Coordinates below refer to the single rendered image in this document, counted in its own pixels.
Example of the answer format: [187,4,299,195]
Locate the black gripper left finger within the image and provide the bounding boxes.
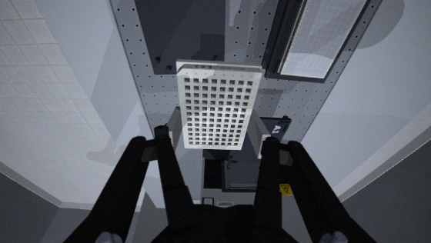
[62,106,209,243]

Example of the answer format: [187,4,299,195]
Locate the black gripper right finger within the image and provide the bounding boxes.
[246,109,377,243]

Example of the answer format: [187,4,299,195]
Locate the white multi-well plate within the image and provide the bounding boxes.
[176,59,262,150]

